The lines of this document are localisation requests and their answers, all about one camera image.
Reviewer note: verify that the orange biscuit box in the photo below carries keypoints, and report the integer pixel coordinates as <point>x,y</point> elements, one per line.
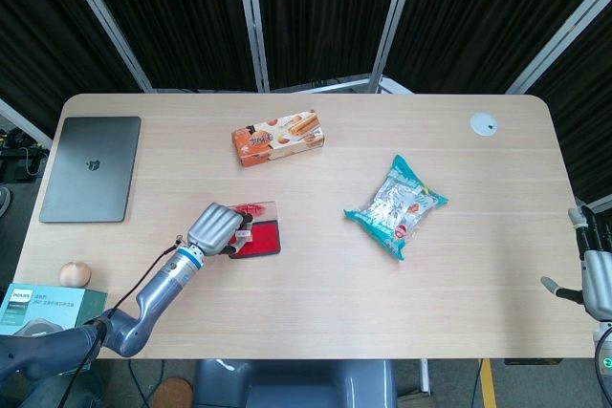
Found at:
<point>279,138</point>

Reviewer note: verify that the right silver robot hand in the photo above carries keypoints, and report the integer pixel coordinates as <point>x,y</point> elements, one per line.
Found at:
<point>595,279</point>

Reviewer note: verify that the white and red stamp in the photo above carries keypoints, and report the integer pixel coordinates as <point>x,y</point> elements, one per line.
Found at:
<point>243,234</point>

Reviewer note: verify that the white table leg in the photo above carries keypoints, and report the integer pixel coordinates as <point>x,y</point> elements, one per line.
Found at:
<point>424,374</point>

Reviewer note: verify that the grey robot torso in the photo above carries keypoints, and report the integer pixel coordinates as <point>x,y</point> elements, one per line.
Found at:
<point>291,384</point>

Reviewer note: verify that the brown round stool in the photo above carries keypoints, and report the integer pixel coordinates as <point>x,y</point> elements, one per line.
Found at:
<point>174,392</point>

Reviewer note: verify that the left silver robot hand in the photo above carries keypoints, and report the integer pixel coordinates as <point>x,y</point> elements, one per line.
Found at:
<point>215,226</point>

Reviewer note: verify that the brown onion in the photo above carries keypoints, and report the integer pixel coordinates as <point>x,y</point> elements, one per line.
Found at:
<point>75,274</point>

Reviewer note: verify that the grey laptop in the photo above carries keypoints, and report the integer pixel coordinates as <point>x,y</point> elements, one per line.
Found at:
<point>91,169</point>

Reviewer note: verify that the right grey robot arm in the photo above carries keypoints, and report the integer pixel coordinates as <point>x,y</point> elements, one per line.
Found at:
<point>604,338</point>

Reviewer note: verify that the green white Philips box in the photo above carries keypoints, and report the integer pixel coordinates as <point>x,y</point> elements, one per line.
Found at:
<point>38,305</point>

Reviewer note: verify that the white partition post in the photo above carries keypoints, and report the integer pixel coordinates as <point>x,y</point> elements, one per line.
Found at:
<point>24,123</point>
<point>254,21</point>
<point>109,21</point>
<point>559,45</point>
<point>391,21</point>

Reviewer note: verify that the black curtain panel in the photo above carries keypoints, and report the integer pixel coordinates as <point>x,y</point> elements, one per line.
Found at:
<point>43,30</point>
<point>325,11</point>
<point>181,16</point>
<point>585,116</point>
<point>487,11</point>

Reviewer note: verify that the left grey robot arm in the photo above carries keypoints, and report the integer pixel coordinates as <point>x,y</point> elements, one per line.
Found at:
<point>158,291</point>

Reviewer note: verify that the red clear-lidded box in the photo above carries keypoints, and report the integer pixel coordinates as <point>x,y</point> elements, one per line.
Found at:
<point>265,236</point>

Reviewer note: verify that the teal silver snack bag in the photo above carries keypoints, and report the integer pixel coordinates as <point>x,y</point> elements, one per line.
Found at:
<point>394,207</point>

